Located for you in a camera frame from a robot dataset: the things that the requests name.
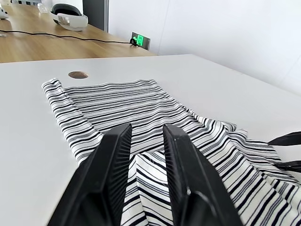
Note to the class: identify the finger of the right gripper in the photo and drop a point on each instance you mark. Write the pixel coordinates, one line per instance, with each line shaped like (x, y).
(288, 139)
(290, 166)

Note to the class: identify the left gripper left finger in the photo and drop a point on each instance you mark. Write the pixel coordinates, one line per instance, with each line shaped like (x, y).
(101, 179)

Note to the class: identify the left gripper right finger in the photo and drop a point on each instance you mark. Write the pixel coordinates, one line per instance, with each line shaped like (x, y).
(190, 183)

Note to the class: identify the green exit sign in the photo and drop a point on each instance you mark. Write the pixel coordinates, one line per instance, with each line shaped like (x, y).
(141, 40)

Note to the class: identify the black white striped T-shirt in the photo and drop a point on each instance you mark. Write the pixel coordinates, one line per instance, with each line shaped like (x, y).
(131, 106)

